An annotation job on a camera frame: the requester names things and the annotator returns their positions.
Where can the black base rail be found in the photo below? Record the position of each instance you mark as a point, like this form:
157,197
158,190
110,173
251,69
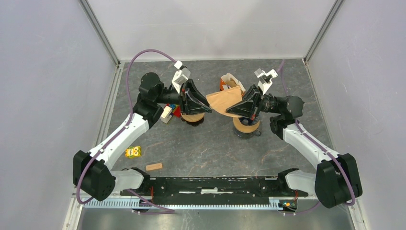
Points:
243,190

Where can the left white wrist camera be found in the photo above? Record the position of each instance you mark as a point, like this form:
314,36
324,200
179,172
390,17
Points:
181,76

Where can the orange coffee filter box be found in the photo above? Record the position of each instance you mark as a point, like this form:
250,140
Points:
228,81

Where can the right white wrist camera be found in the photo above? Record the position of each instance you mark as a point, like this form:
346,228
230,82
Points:
265,79

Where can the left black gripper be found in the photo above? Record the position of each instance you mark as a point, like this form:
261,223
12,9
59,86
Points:
192,101

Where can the colourful toy block pile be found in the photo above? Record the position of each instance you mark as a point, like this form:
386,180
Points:
170,111

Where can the brown paper coffee filter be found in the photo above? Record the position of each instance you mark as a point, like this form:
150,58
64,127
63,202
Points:
220,101

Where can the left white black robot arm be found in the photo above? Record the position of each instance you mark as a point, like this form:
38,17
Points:
92,170

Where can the dark brown dripper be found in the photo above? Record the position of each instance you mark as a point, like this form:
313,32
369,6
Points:
196,123

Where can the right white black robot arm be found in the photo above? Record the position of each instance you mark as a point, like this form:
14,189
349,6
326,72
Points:
336,180

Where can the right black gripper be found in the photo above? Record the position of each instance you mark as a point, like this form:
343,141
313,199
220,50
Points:
249,106

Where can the flat wooden block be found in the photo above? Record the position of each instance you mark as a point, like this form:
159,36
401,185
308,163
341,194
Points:
155,166

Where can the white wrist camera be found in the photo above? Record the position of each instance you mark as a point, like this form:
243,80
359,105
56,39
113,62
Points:
181,76
265,79

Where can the grey slotted cable duct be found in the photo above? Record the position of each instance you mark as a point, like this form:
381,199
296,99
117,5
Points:
136,203

